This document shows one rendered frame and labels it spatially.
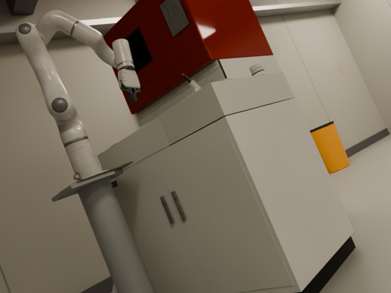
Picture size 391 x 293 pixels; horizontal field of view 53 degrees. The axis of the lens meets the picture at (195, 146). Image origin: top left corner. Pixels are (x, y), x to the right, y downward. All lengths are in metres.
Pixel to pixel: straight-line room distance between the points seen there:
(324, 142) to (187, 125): 3.72
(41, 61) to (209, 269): 1.25
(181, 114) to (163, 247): 0.70
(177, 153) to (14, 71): 2.49
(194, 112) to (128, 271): 0.79
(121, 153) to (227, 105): 0.69
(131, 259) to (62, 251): 1.78
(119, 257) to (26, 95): 2.34
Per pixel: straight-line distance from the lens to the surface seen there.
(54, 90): 1.96
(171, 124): 1.74
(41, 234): 3.60
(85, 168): 1.91
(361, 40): 7.53
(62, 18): 2.11
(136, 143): 1.94
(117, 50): 2.04
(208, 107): 1.60
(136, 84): 1.99
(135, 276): 1.90
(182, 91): 2.51
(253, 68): 2.10
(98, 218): 1.89
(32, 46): 2.04
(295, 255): 1.65
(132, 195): 2.06
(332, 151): 5.28
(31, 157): 3.70
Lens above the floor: 0.64
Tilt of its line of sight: 4 degrees up
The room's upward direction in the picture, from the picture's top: 23 degrees counter-clockwise
